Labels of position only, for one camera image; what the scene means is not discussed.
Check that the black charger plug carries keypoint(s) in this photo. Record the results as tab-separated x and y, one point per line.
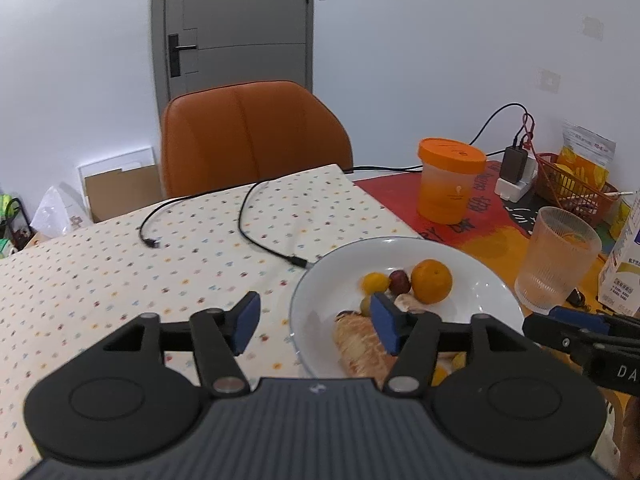
513	164

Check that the white round plate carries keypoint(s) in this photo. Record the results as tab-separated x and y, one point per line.
343	280

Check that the large orange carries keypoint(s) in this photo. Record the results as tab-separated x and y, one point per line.
431	281

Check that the cardboard sheet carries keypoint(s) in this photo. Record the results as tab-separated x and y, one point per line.
117	192

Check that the brown longan fruit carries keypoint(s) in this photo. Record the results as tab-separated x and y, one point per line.
365	305

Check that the grey door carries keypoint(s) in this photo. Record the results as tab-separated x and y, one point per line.
238	41

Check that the white milk carton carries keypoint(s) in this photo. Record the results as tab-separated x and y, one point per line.
619	279

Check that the orange wire basket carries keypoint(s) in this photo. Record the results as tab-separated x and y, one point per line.
563	190

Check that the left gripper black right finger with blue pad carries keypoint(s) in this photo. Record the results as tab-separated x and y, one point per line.
416	339

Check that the orange leather chair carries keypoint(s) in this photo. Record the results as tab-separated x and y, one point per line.
238	134

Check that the red cherry tomato in plate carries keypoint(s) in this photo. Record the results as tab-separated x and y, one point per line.
399	282

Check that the black metal rack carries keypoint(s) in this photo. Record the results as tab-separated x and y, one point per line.
15	225

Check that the snack bag in basket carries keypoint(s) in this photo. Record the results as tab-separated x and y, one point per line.
587	155

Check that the black door handle lock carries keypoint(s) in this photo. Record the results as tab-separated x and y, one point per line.
175	48

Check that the orange lidded plastic jar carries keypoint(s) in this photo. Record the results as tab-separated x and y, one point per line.
449	169

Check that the small orange kumquat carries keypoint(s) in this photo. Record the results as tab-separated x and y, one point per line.
447	363

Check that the small tangerine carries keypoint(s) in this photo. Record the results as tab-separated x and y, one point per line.
374	282

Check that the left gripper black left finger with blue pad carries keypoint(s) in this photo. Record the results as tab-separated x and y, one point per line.
213	336

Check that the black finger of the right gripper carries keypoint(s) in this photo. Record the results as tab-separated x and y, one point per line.
605	346

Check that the white board against wall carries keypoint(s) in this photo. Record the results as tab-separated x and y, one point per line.
125	162

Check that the white plastic bag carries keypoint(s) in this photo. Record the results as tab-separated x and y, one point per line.
61	211

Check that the dotted white tablecloth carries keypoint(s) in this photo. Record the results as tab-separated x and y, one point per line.
63	295

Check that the red orange table mat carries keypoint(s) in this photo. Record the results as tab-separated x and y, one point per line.
492	231

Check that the white power strip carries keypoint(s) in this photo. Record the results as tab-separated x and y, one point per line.
514	192

